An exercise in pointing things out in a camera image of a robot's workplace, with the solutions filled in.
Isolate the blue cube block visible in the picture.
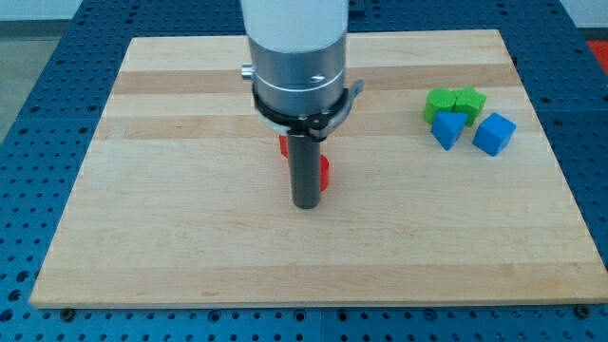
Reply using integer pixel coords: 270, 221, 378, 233
472, 113, 517, 157

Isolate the green cylinder block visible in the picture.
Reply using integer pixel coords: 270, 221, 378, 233
423, 88, 456, 124

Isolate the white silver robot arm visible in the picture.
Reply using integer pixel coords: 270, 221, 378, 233
240, 0, 349, 116

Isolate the light wooden board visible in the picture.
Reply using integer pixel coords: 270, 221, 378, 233
30, 29, 607, 309

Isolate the green star block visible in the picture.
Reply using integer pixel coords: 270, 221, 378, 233
452, 85, 486, 126

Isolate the red cylinder block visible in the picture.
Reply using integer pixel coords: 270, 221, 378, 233
320, 155, 330, 192

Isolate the red block behind rod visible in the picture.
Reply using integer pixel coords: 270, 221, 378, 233
278, 135, 289, 158

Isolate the blue triangle block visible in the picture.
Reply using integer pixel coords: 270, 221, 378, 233
431, 112, 467, 150

